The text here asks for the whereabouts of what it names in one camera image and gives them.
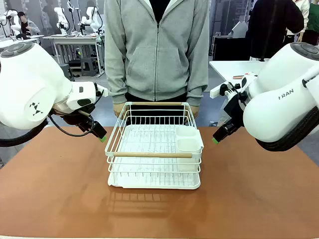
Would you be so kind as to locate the person torso grey hoodie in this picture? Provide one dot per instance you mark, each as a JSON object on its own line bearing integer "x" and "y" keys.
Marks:
{"x": 157, "y": 47}

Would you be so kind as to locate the white background work table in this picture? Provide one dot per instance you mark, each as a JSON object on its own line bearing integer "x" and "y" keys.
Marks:
{"x": 72, "y": 39}

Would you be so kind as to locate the seated person grey jacket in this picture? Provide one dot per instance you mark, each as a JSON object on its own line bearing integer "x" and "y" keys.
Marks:
{"x": 27, "y": 25}

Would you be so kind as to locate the white plastic drip tray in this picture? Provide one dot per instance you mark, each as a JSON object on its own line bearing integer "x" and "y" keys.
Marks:
{"x": 154, "y": 181}

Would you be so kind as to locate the white long background table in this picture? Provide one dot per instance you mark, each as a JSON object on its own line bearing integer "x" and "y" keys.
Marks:
{"x": 22, "y": 39}

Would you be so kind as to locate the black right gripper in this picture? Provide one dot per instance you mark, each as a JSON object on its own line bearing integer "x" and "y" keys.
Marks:
{"x": 234, "y": 109}

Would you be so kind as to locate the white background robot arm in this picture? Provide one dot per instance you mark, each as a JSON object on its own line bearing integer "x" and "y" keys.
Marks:
{"x": 92, "y": 20}
{"x": 10, "y": 21}
{"x": 62, "y": 20}

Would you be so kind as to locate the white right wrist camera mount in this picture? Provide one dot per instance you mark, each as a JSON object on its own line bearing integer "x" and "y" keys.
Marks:
{"x": 224, "y": 89}

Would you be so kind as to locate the clear plastic bag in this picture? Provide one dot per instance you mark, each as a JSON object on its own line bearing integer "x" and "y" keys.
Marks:
{"x": 224, "y": 117}

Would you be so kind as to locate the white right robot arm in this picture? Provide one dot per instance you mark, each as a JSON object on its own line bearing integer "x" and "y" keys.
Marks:
{"x": 279, "y": 99}

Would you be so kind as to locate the white machine housing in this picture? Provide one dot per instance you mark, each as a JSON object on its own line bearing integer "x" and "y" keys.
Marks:
{"x": 238, "y": 29}

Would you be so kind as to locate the person right hand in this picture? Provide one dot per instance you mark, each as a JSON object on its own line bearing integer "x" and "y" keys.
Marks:
{"x": 118, "y": 110}

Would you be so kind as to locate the white side table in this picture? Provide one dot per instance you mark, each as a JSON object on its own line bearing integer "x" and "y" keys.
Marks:
{"x": 231, "y": 68}

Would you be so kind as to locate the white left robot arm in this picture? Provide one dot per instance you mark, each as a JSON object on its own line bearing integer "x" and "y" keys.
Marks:
{"x": 27, "y": 82}

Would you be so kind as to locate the person right forearm grey sleeve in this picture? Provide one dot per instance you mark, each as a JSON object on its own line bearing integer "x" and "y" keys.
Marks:
{"x": 116, "y": 82}

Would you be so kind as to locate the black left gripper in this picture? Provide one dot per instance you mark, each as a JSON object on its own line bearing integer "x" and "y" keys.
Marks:
{"x": 73, "y": 116}

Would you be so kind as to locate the bystander in black coat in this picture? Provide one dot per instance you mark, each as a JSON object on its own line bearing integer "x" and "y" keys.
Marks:
{"x": 274, "y": 27}

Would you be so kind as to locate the grey plastic stool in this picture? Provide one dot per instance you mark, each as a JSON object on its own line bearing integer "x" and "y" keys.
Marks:
{"x": 87, "y": 66}

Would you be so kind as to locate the black box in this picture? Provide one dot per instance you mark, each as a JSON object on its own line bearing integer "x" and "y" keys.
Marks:
{"x": 231, "y": 48}

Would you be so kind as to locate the white plastic cutlery holder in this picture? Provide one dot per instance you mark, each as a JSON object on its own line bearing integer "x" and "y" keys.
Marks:
{"x": 188, "y": 143}

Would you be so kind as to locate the bystander in cream jacket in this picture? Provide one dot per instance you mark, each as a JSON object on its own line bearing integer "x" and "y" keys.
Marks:
{"x": 300, "y": 15}

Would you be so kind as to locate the bystander in green top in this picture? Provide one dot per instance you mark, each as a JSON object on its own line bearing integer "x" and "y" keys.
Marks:
{"x": 312, "y": 22}

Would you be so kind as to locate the person left forearm grey sleeve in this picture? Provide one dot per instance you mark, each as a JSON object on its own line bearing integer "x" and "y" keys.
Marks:
{"x": 198, "y": 83}

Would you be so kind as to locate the person left hand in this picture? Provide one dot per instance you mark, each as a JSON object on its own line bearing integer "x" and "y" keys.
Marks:
{"x": 195, "y": 111}

